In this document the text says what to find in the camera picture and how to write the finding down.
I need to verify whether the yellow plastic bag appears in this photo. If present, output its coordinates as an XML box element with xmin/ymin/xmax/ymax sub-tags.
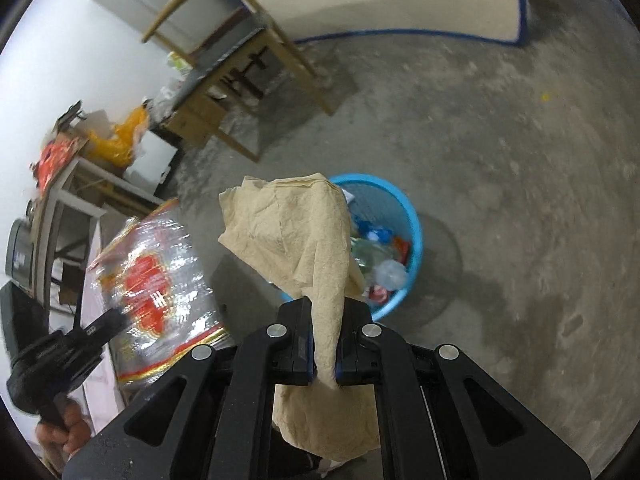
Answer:
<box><xmin>89</xmin><ymin>105</ymin><xmax>151</xmax><ymax>166</ymax></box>

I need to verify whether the person's left hand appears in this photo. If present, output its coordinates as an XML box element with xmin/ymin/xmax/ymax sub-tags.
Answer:
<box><xmin>35</xmin><ymin>400</ymin><xmax>97</xmax><ymax>463</ymax></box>

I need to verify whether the wooden chair black seat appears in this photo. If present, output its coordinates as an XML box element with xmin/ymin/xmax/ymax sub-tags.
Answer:
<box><xmin>141</xmin><ymin>0</ymin><xmax>346</xmax><ymax>163</ymax></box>

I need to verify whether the clear plastic packaging red print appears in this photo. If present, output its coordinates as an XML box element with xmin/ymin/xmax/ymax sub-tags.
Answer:
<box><xmin>86</xmin><ymin>199</ymin><xmax>237</xmax><ymax>387</ymax></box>

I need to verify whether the white cabinet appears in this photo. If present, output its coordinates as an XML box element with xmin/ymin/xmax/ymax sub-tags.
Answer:
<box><xmin>122</xmin><ymin>130</ymin><xmax>181</xmax><ymax>196</ymax></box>

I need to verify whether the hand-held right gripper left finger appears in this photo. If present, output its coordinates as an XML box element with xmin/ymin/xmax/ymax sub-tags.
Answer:
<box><xmin>62</xmin><ymin>296</ymin><xmax>321</xmax><ymax>480</ymax></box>

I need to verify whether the pile of clear plastic bags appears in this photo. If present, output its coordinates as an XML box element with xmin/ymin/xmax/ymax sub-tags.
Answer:
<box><xmin>147</xmin><ymin>77</ymin><xmax>186</xmax><ymax>121</ymax></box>

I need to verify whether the blue plastic wastebasket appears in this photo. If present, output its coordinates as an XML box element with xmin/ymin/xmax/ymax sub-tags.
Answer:
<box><xmin>270</xmin><ymin>174</ymin><xmax>425</xmax><ymax>322</ymax></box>

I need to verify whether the dark wooden stool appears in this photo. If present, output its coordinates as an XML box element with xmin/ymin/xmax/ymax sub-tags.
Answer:
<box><xmin>225</xmin><ymin>47</ymin><xmax>271</xmax><ymax>101</ymax></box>

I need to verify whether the beige paper tissue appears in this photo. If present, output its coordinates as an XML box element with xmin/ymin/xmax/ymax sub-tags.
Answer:
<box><xmin>218</xmin><ymin>172</ymin><xmax>383</xmax><ymax>461</ymax></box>

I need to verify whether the white shoe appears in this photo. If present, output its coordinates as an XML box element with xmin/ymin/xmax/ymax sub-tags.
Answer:
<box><xmin>320</xmin><ymin>455</ymin><xmax>351</xmax><ymax>478</ymax></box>

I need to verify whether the clear crumpled plastic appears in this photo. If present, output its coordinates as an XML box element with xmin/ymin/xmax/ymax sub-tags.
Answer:
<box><xmin>352</xmin><ymin>237</ymin><xmax>409</xmax><ymax>290</ymax></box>

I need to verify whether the white frame side table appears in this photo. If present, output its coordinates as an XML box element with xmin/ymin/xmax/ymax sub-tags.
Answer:
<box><xmin>27</xmin><ymin>152</ymin><xmax>166</xmax><ymax>321</ymax></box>

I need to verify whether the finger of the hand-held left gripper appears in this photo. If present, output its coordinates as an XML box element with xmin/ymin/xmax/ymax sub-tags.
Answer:
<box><xmin>75</xmin><ymin>307</ymin><xmax>128</xmax><ymax>348</ymax></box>

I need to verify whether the orange plastic bag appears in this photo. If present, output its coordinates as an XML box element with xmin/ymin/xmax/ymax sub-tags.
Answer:
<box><xmin>32</xmin><ymin>140</ymin><xmax>76</xmax><ymax>186</ymax></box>

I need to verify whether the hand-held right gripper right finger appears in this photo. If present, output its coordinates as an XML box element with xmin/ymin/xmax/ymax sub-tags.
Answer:
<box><xmin>335</xmin><ymin>297</ymin><xmax>591</xmax><ymax>480</ymax></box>

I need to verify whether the grey rice cooker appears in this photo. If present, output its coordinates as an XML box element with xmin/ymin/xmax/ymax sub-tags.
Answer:
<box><xmin>5</xmin><ymin>217</ymin><xmax>38</xmax><ymax>281</ymax></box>

